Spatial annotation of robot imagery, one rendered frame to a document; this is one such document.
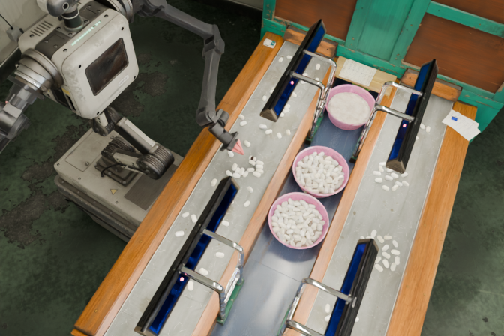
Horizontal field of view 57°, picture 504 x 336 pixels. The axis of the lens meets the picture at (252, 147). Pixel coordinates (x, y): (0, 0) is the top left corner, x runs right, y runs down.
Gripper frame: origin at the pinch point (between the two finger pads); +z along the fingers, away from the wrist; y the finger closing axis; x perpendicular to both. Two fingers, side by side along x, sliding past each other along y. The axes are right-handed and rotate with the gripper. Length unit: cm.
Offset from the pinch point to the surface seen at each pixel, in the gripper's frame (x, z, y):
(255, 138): 6.6, 5.0, 15.8
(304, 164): -10.6, 26.2, 12.5
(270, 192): -7.1, 18.6, -9.5
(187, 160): 18.7, -14.1, -11.5
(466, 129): -54, 76, 68
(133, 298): 14, -3, -76
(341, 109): -13, 31, 54
